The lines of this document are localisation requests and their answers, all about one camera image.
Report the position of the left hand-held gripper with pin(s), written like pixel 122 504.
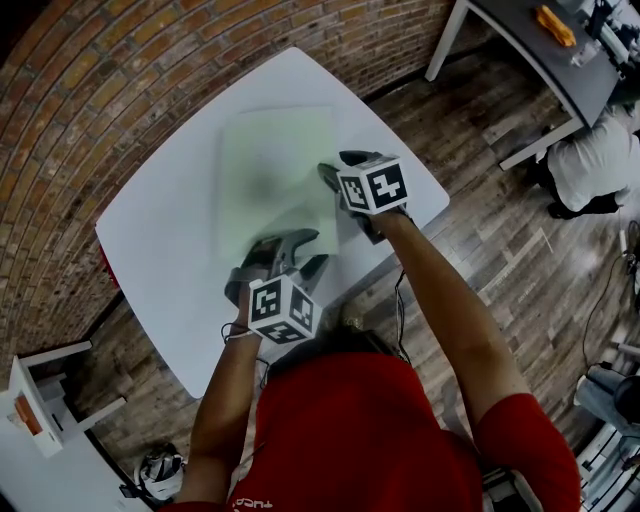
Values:
pixel 280 310

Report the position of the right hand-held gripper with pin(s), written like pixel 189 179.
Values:
pixel 375 190

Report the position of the person's left forearm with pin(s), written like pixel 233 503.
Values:
pixel 225 400

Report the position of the person's right forearm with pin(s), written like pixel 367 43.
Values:
pixel 445 300

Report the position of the black wrist band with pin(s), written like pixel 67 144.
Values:
pixel 240 334

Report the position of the person in red shirt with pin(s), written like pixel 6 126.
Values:
pixel 360 440

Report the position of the dark table with white legs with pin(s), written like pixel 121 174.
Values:
pixel 550 55

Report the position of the orange cloth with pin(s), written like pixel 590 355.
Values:
pixel 555 25

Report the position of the white and black bag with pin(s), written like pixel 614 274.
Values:
pixel 160 472

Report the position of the clear cup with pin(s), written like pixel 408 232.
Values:
pixel 586 54

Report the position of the grey tabletop device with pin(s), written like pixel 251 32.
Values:
pixel 610 30

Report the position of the white shelf unit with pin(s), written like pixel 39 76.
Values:
pixel 45 400

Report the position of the orange box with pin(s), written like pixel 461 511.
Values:
pixel 27 417

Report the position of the white metal rack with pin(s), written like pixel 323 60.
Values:
pixel 605 465

